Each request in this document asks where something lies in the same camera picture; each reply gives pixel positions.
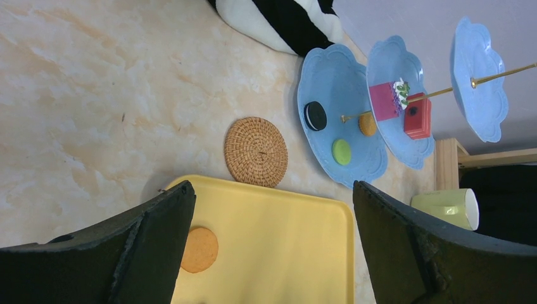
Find orange round cookie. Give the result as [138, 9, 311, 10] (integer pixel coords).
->
[358, 112, 377, 137]
[180, 227, 219, 274]

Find left woven round coaster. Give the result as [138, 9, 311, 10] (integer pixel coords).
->
[224, 117, 288, 188]

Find black macaron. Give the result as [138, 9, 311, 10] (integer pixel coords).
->
[304, 101, 327, 131]

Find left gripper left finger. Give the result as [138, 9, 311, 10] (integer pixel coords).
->
[1, 180, 196, 303]

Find black white striped cloth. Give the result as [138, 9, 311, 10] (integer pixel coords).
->
[208, 0, 344, 57]

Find red striped cake slice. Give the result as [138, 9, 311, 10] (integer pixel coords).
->
[403, 98, 432, 140]

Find purple triangular cake slice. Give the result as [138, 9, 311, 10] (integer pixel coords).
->
[369, 78, 410, 122]

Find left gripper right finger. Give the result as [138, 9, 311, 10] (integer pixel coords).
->
[353, 181, 536, 303]

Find green mug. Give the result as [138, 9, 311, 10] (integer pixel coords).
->
[410, 189, 479, 231]

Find yellow plastic tray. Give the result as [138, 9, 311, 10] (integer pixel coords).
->
[172, 175, 355, 303]

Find blue three-tier cake stand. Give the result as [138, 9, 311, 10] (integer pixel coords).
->
[296, 16, 537, 189]

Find green macaron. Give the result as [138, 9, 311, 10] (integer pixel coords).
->
[332, 139, 352, 166]

